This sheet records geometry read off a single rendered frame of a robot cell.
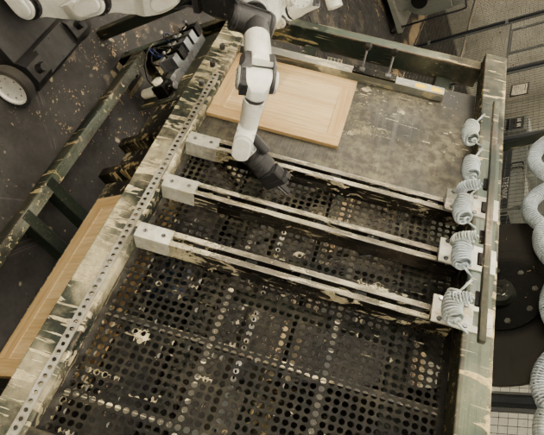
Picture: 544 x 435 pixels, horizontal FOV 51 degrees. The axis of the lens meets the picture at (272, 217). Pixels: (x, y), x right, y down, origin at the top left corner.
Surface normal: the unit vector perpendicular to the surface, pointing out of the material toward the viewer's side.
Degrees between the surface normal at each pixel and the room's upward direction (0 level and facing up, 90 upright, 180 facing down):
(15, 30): 0
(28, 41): 0
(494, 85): 57
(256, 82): 48
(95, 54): 0
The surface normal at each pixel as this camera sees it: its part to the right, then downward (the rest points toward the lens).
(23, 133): 0.84, -0.11
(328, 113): 0.07, -0.61
